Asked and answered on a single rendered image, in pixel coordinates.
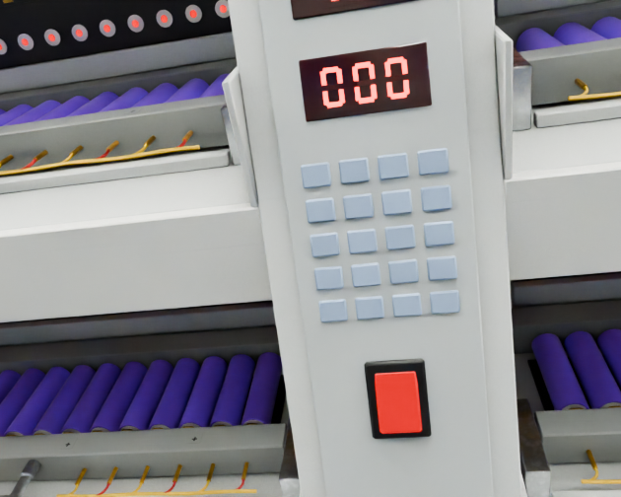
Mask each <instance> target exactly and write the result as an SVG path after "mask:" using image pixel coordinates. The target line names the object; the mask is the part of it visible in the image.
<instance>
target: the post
mask: <svg viewBox="0 0 621 497"><path fill-rule="evenodd" d="M228 3H229V10H230V17H231V23H232V30H233V37H234V44H235V50H236V57H237V64H238V69H239V76H240V83H241V95H242V102H243V109H244V115H245V122H246V129H247V135H248V142H249V149H250V156H251V161H252V168H253V175H254V181H255V188H256V195H257V202H258V208H259V215H260V222H261V228H262V235H263V241H264V248H265V254H266V261H267V268H268V274H269V281H270V288H271V294H272V301H273V308H274V315H275V320H276V327H277V334H278V340H279V347H280V354H281V361H282V367H283V374H284V381H285V387H286V394H287V400H288V407H289V413H290V420H291V427H292V433H293V440H294V447H295V453H296V460H297V467H298V474H299V480H300V486H301V493H302V497H326V490H325V483H324V476H323V469H322V461H321V454H320V447H319V440H318V434H317V426H316V419H315V412H314V405H313V398H312V390H311V377H310V370H309V363H308V355H307V348H306V342H305V335H304V328H303V320H302V313H301V306H300V299H299V292H298V284H297V277H296V270H295V263H294V257H293V249H292V242H291V235H290V228H289V221H288V213H287V206H286V199H285V192H284V185H283V178H282V171H281V164H280V157H279V149H278V142H277V135H276V128H275V121H274V113H273V106H272V100H271V93H270V86H269V78H268V71H267V64H266V57H265V50H264V42H263V35H262V28H261V22H260V15H259V7H258V0H228ZM459 13H460V26H461V40H462V55H463V69H464V83H465V97H466V111H467V125H468V139H469V154H470V168H471V181H472V195H473V210H474V224H475V238H476V252H477V266H478V280H479V294H480V309H481V322H482V336H483V351H484V365H485V379H486V393H487V407H488V421H489V435H490V450H491V464H492V477H493V491H494V497H522V493H521V476H520V458H519V441H518V409H517V392H516V375H515V358H514V341H513V324H512V307H511V290H510V273H509V257H508V239H507V222H506V205H505V189H504V172H503V155H502V138H501V120H500V104H499V87H498V70H497V53H496V37H495V19H494V2H493V0H459Z"/></svg>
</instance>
